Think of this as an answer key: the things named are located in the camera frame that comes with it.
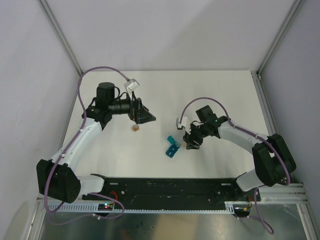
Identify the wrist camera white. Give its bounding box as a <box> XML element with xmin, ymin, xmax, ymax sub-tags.
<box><xmin>124</xmin><ymin>78</ymin><xmax>140</xmax><ymax>100</ymax></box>
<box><xmin>176</xmin><ymin>116</ymin><xmax>189</xmax><ymax>130</ymax></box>

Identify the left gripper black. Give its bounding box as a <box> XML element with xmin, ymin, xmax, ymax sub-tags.
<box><xmin>108</xmin><ymin>91</ymin><xmax>155</xmax><ymax>124</ymax></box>

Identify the left aluminium frame post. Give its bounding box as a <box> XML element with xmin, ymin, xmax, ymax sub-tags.
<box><xmin>37</xmin><ymin>0</ymin><xmax>84</xmax><ymax>77</ymax></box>

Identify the teal weekly pill organizer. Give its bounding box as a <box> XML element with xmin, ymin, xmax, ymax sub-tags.
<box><xmin>165</xmin><ymin>135</ymin><xmax>181</xmax><ymax>158</ymax></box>

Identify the gold bottle cap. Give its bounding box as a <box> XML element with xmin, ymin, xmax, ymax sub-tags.
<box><xmin>132</xmin><ymin>125</ymin><xmax>140</xmax><ymax>132</ymax></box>

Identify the aluminium frame post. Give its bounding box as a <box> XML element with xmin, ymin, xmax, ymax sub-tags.
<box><xmin>37</xmin><ymin>0</ymin><xmax>84</xmax><ymax>77</ymax></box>
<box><xmin>256</xmin><ymin>0</ymin><xmax>305</xmax><ymax>76</ymax></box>

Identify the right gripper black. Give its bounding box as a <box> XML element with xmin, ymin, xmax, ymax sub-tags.
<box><xmin>183</xmin><ymin>123</ymin><xmax>209</xmax><ymax>150</ymax></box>

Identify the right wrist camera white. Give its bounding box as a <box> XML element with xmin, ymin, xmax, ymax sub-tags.
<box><xmin>176</xmin><ymin>116</ymin><xmax>189</xmax><ymax>130</ymax></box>

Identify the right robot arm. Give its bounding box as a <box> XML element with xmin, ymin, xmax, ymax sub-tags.
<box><xmin>176</xmin><ymin>105</ymin><xmax>297</xmax><ymax>201</ymax></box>

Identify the right aluminium frame post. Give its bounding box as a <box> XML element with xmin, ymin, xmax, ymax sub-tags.
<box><xmin>256</xmin><ymin>0</ymin><xmax>305</xmax><ymax>76</ymax></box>

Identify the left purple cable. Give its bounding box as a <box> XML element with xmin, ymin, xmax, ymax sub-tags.
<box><xmin>43</xmin><ymin>66</ymin><xmax>131</xmax><ymax>213</ymax></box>

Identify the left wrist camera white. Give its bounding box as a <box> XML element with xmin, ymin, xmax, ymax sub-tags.
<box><xmin>124</xmin><ymin>78</ymin><xmax>140</xmax><ymax>100</ymax></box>

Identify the grey slotted cable duct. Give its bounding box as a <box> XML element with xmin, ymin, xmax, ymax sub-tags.
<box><xmin>44</xmin><ymin>202</ymin><xmax>247</xmax><ymax>215</ymax></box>

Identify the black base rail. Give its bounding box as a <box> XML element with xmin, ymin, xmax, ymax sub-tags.
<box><xmin>82</xmin><ymin>177</ymin><xmax>254</xmax><ymax>212</ymax></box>

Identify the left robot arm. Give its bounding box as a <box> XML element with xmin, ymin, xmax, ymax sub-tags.
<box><xmin>36</xmin><ymin>79</ymin><xmax>156</xmax><ymax>204</ymax></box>

